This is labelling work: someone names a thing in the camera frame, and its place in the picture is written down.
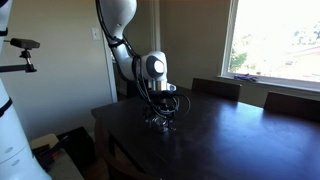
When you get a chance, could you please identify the white window frame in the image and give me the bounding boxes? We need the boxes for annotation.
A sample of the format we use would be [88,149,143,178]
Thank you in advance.
[218,0,320,93]

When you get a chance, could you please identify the right dark chair back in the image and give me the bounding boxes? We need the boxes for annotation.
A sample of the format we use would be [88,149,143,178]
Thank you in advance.
[263,91,320,123]

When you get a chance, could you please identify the black bag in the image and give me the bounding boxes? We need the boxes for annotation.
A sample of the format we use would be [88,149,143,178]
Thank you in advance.
[56,126,98,172]

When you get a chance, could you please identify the black camera on mount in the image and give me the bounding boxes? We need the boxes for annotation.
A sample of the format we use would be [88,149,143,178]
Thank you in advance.
[0,37,41,74]

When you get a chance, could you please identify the left dark chair back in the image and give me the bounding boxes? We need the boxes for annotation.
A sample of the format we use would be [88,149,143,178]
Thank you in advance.
[191,77,243,102]

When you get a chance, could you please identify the one cup steel measuring cup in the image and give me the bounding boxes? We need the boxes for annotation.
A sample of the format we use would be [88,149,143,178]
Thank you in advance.
[146,114,177,135]

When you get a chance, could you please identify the black device with red light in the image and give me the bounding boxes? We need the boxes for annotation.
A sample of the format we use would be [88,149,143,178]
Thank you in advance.
[31,134,72,168]

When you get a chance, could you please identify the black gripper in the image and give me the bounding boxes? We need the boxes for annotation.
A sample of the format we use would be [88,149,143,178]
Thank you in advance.
[145,91,180,131]

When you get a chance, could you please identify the white light switch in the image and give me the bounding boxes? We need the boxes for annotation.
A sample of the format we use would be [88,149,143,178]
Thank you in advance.
[91,26,101,42]

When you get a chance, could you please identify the dark chair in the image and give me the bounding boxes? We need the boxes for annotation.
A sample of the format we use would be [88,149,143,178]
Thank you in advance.
[191,77,243,102]
[263,91,320,123]

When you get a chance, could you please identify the blue object on windowsill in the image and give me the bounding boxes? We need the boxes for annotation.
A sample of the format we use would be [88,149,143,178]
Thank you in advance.
[233,73,260,83]

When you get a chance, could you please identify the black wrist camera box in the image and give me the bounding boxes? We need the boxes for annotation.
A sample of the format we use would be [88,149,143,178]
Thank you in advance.
[150,91,181,101]

